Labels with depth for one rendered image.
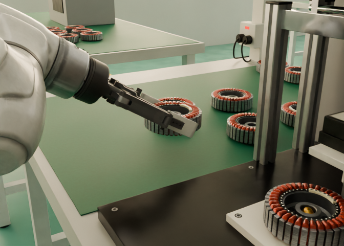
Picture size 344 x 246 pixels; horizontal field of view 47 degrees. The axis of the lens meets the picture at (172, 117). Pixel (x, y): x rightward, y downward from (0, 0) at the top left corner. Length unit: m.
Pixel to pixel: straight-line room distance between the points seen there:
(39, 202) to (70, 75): 0.83
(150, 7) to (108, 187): 4.76
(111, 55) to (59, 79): 1.16
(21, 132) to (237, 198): 0.34
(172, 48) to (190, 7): 3.79
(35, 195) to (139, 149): 0.64
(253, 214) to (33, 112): 0.32
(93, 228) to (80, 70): 0.24
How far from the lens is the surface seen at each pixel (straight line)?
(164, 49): 1.88
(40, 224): 1.45
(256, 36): 1.53
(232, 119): 0.88
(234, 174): 0.69
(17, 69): 0.48
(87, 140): 0.88
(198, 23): 5.78
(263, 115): 0.70
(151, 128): 0.73
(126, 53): 1.80
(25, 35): 0.59
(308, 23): 0.62
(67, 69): 0.62
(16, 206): 2.12
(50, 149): 0.85
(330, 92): 0.81
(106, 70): 0.66
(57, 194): 0.70
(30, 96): 0.48
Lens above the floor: 1.10
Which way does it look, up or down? 21 degrees down
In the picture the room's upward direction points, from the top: straight up
